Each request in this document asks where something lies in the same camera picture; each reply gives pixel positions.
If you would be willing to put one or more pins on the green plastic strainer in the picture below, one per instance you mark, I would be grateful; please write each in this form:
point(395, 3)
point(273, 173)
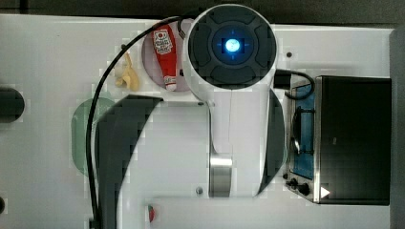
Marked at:
point(79, 128)

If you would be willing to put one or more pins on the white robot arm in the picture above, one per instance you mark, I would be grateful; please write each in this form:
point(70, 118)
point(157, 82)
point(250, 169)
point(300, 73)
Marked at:
point(229, 62)

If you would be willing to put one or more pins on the pale pink oval plate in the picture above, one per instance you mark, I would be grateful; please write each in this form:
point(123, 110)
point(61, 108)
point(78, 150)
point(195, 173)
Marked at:
point(152, 65)

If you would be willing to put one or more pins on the red plush ketchup bottle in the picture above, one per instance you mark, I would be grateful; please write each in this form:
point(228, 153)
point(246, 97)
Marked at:
point(164, 44)

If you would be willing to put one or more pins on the yellow plush banana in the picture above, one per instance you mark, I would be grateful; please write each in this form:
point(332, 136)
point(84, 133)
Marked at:
point(129, 77)

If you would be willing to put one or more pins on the red toy strawberry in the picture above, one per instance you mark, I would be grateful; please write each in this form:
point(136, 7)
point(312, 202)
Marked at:
point(151, 213)

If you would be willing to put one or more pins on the black toaster oven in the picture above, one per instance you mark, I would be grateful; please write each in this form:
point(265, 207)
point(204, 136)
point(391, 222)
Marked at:
point(339, 140)

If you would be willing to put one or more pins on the black cylinder post upper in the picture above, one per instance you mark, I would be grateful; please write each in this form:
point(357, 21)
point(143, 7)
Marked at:
point(12, 105)

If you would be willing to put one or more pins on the black cylinder post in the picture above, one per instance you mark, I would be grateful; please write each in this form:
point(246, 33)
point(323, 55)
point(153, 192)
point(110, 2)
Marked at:
point(2, 205)
point(12, 105)

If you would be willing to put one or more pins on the black cylinder post lower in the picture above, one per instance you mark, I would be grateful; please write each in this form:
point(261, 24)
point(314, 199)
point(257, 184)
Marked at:
point(2, 205)

